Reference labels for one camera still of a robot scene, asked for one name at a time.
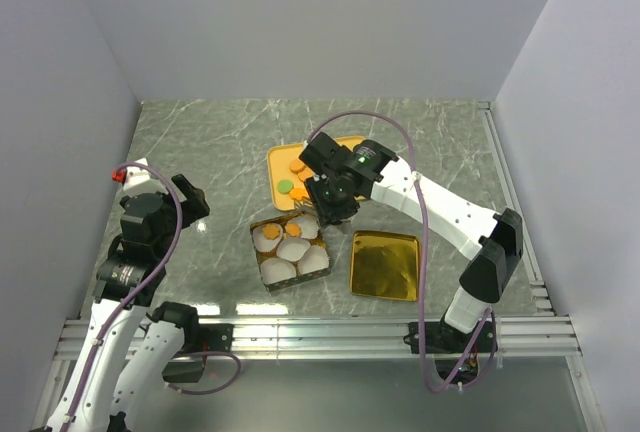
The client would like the round biscuit cookie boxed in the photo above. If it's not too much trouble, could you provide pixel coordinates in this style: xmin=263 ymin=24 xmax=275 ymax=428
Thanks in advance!
xmin=298 ymin=168 xmax=314 ymax=182
xmin=289 ymin=159 xmax=306 ymax=174

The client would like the orange leaf cookie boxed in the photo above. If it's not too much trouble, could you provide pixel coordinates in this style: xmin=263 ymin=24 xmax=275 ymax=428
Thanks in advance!
xmin=285 ymin=222 xmax=302 ymax=237

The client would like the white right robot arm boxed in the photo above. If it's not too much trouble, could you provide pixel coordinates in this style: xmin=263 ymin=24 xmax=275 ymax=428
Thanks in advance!
xmin=299 ymin=133 xmax=523 ymax=351

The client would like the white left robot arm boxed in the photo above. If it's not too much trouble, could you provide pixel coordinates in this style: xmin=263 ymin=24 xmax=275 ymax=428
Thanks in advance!
xmin=43 ymin=163 xmax=210 ymax=431

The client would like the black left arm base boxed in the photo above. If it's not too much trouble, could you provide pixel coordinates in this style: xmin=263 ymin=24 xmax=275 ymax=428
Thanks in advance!
xmin=189 ymin=323 xmax=234 ymax=352

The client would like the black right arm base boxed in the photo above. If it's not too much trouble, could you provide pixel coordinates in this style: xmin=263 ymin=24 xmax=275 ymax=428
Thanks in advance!
xmin=403 ymin=319 xmax=498 ymax=355

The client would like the white paper cup back-right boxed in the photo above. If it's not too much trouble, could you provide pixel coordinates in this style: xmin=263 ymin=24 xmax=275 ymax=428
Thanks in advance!
xmin=285 ymin=214 xmax=319 ymax=240

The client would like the white paper cup right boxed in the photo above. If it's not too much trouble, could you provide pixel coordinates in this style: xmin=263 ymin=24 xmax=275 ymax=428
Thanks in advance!
xmin=297 ymin=245 xmax=329 ymax=275

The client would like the gold tin lid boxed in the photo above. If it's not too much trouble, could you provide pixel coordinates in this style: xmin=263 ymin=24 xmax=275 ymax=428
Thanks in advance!
xmin=349 ymin=230 xmax=421 ymax=302

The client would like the red emergency button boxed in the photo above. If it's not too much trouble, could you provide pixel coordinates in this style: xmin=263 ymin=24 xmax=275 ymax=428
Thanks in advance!
xmin=111 ymin=168 xmax=126 ymax=184

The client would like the green sandwich cookie left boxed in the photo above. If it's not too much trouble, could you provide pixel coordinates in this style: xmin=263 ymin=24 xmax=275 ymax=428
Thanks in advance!
xmin=277 ymin=179 xmax=295 ymax=195

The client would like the white paper cup centre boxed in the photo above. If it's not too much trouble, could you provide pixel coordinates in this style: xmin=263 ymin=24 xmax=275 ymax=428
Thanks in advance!
xmin=276 ymin=237 xmax=311 ymax=263

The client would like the green christmas cookie tin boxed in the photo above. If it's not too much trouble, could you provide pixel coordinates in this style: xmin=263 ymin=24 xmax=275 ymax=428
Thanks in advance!
xmin=250 ymin=212 xmax=331 ymax=293

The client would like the yellow plastic tray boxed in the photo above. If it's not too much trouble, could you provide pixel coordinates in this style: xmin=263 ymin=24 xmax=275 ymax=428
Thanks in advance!
xmin=266 ymin=135 xmax=369 ymax=212

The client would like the white paper cup front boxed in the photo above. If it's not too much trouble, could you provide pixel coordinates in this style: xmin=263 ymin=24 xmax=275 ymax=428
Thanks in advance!
xmin=260 ymin=257 xmax=297 ymax=285

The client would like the white paper cup back-left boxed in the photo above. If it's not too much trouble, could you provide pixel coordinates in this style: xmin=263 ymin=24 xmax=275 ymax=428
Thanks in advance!
xmin=252 ymin=224 xmax=284 ymax=254

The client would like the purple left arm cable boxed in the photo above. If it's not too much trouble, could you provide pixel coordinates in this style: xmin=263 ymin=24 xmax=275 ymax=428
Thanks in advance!
xmin=59 ymin=161 xmax=242 ymax=426

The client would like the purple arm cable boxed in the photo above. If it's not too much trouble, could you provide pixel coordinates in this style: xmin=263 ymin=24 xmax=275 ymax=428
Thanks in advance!
xmin=307 ymin=110 xmax=499 ymax=394
xmin=59 ymin=161 xmax=242 ymax=426

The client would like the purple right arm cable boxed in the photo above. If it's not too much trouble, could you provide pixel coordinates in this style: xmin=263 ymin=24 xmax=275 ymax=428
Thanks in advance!
xmin=307 ymin=110 xmax=499 ymax=394

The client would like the aluminium mounting rail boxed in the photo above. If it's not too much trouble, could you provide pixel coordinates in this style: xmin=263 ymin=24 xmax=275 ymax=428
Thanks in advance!
xmin=54 ymin=314 xmax=584 ymax=361

